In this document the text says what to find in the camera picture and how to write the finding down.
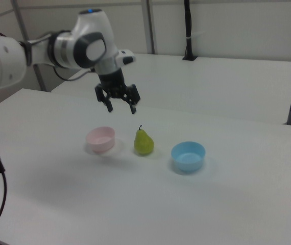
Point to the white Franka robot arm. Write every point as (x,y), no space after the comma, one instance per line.
(66,48)

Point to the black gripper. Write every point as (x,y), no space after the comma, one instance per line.
(112,84)

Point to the pink plastic bowl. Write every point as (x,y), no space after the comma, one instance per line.
(100,140)

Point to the blue plastic bowl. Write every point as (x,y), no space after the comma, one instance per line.
(187,158)

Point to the green pear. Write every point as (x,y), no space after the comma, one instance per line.
(143,143)

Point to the white background table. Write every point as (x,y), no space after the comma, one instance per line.
(199,84)

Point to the black pole with clamp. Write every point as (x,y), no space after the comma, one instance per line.
(189,25)

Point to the grey partition post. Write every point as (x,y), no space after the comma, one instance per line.
(149,25)

